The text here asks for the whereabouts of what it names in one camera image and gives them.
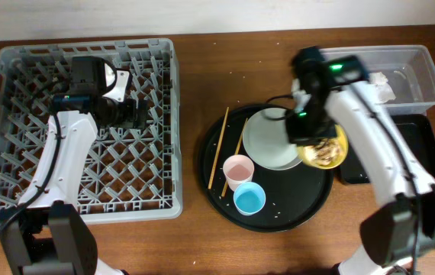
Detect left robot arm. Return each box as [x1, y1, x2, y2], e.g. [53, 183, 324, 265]
[0, 56, 148, 274]

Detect yellow bowl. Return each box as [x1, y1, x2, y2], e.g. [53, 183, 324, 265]
[296, 125, 349, 170]

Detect food scraps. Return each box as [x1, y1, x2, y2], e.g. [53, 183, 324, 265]
[303, 139, 343, 166]

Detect round black tray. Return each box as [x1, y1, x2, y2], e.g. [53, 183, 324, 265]
[196, 104, 334, 232]

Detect wooden chopstick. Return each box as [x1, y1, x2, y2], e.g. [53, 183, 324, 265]
[221, 117, 249, 198]
[208, 107, 229, 190]

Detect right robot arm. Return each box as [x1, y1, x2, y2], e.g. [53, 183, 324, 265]
[285, 47, 435, 274]

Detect white napkin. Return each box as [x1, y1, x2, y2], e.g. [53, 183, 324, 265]
[369, 72, 396, 103]

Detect grey dishwasher rack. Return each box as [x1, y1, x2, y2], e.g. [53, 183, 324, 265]
[0, 38, 183, 224]

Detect pink cup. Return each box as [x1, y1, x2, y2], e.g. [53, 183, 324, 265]
[223, 154, 255, 191]

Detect grey ceramic plate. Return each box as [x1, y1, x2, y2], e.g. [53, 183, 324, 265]
[242, 107, 302, 170]

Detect blue cup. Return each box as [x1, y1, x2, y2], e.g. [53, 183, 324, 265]
[233, 182, 266, 215]

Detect black rectangular tray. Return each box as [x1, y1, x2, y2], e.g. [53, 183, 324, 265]
[337, 114, 435, 184]

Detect right wooden chopstick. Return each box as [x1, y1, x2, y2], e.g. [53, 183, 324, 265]
[221, 117, 249, 198]

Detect left wooden chopstick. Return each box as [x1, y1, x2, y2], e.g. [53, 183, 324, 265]
[208, 107, 229, 190]

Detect clear plastic bin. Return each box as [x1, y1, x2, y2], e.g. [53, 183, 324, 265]
[321, 45, 435, 115]

